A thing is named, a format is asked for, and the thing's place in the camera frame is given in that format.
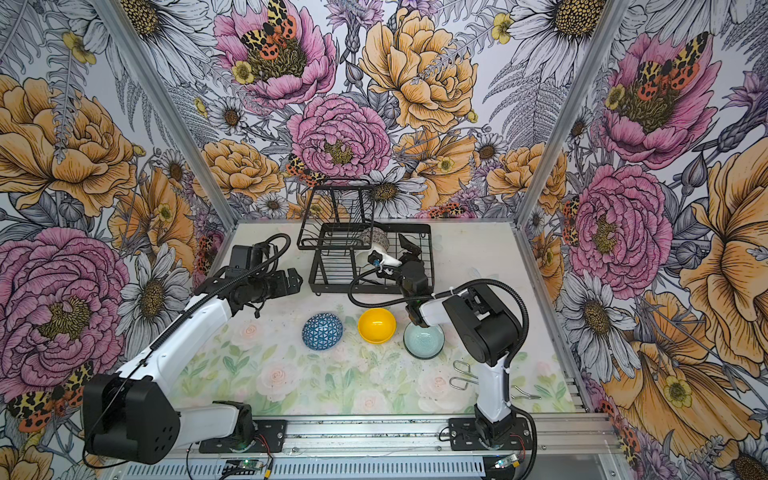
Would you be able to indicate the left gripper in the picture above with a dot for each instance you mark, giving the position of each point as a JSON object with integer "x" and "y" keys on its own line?
{"x": 281, "y": 289}

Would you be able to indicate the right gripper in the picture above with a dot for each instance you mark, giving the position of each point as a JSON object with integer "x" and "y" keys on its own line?
{"x": 413, "y": 249}

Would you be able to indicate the cream white bowl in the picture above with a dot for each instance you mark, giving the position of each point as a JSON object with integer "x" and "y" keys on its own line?
{"x": 381, "y": 246}

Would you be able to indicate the mint green bowl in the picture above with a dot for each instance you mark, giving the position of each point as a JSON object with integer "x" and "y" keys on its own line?
{"x": 423, "y": 343}

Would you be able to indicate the black white patterned bowl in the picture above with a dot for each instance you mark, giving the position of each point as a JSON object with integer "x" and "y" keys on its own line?
{"x": 363, "y": 239}

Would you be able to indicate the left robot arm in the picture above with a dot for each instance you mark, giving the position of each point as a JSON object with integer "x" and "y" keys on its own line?
{"x": 128, "y": 414}

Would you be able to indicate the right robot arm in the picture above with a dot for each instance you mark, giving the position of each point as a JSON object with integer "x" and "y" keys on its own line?
{"x": 489, "y": 316}

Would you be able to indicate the yellow bowl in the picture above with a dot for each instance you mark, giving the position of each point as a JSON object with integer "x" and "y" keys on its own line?
{"x": 377, "y": 326}

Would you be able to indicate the blue patterned bowl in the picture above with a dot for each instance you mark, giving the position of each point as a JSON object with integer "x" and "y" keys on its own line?
{"x": 322, "y": 331}

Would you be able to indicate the metal tongs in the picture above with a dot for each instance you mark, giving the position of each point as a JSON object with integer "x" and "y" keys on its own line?
{"x": 465, "y": 378}

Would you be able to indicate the black wire dish rack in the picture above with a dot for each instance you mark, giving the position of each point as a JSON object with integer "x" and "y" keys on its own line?
{"x": 341, "y": 229}

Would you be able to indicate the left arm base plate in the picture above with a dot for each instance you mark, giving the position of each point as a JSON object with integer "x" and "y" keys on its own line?
{"x": 268, "y": 437}

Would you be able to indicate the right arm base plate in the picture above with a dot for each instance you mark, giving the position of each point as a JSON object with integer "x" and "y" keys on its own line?
{"x": 464, "y": 436}

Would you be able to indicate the aluminium mounting rail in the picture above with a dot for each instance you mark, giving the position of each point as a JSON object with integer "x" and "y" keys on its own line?
{"x": 372, "y": 435}

